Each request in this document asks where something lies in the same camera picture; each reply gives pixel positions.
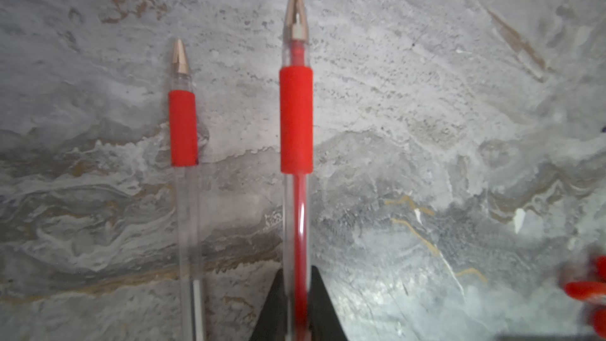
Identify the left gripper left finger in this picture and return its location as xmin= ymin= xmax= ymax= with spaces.
xmin=249 ymin=269 xmax=287 ymax=341

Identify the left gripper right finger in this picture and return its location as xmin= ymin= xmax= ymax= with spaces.
xmin=309 ymin=266 xmax=348 ymax=341

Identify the red gel pen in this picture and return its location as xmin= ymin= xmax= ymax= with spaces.
xmin=168 ymin=39 xmax=206 ymax=340
xmin=279 ymin=0 xmax=313 ymax=340
xmin=564 ymin=281 xmax=606 ymax=305
xmin=591 ymin=308 xmax=606 ymax=339

